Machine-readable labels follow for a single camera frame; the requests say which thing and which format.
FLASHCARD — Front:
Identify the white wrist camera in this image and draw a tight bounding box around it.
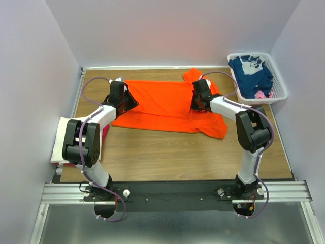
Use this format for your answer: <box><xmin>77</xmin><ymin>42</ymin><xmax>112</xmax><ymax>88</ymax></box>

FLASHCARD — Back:
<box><xmin>206</xmin><ymin>79</ymin><xmax>211</xmax><ymax>88</ymax></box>
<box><xmin>108</xmin><ymin>77</ymin><xmax>127</xmax><ymax>92</ymax></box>

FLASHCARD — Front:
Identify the navy blue printed t-shirt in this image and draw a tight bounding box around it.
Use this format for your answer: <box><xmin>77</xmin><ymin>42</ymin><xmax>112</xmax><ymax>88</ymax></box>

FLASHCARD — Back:
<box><xmin>228</xmin><ymin>55</ymin><xmax>273</xmax><ymax>99</ymax></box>

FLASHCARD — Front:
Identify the orange t-shirt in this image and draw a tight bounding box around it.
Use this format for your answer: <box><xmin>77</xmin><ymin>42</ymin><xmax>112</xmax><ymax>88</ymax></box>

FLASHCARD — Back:
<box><xmin>112</xmin><ymin>68</ymin><xmax>228</xmax><ymax>139</ymax></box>

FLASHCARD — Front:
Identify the white plastic laundry basket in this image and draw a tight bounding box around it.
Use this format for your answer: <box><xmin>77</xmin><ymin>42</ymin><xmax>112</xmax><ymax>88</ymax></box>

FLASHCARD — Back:
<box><xmin>227</xmin><ymin>52</ymin><xmax>288</xmax><ymax>105</ymax></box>

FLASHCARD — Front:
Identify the magenta folded t-shirt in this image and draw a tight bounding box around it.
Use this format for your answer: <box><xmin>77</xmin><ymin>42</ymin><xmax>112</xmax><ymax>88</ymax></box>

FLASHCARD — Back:
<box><xmin>50</xmin><ymin>125</ymin><xmax>110</xmax><ymax>166</ymax></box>

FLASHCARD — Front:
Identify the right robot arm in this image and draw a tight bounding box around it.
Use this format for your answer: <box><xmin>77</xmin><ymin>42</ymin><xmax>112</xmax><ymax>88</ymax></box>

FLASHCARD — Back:
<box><xmin>191</xmin><ymin>79</ymin><xmax>274</xmax><ymax>197</ymax></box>

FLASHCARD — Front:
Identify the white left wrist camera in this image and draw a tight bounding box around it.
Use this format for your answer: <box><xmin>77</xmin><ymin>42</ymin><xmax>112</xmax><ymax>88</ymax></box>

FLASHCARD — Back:
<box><xmin>108</xmin><ymin>77</ymin><xmax>127</xmax><ymax>92</ymax></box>

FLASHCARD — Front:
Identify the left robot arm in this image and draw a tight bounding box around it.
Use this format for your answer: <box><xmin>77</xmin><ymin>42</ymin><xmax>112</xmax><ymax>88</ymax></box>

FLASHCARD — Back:
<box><xmin>62</xmin><ymin>77</ymin><xmax>139</xmax><ymax>198</ymax></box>

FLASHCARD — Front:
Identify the pink garment in basket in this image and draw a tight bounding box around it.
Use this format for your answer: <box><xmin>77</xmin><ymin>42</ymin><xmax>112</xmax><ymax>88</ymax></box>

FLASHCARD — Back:
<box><xmin>254</xmin><ymin>90</ymin><xmax>274</xmax><ymax>99</ymax></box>

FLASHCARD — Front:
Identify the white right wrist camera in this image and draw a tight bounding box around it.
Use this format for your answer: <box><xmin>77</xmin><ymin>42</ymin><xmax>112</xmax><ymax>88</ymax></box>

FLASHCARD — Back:
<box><xmin>206</xmin><ymin>79</ymin><xmax>211</xmax><ymax>88</ymax></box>

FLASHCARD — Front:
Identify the white folded t-shirt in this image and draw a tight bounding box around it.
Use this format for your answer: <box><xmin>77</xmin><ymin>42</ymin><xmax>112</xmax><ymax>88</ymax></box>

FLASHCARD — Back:
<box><xmin>50</xmin><ymin>117</ymin><xmax>71</xmax><ymax>165</ymax></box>

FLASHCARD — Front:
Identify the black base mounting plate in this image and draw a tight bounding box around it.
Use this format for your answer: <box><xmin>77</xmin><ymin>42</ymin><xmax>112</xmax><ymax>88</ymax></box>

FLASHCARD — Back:
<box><xmin>80</xmin><ymin>180</ymin><xmax>265</xmax><ymax>218</ymax></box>

